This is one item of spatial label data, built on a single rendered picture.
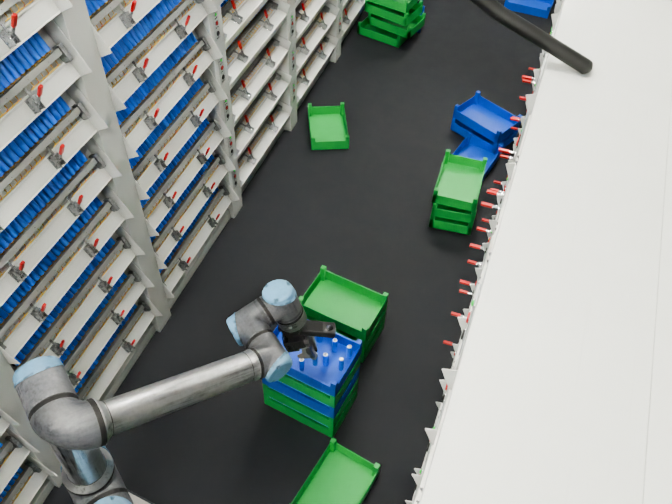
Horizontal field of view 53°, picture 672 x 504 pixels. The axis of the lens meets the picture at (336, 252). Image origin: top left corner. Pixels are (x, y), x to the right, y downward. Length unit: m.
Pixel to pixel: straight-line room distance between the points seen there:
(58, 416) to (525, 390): 1.17
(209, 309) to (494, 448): 2.31
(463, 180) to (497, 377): 2.56
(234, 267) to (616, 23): 2.12
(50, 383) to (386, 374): 1.44
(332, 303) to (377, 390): 0.39
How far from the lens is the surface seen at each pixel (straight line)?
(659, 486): 0.76
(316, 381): 2.30
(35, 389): 1.73
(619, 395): 0.79
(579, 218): 0.94
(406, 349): 2.82
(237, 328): 1.93
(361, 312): 2.70
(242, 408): 2.67
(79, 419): 1.68
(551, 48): 1.18
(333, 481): 2.54
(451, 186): 3.24
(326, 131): 3.72
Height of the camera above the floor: 2.36
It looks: 50 degrees down
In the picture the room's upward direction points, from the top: 2 degrees clockwise
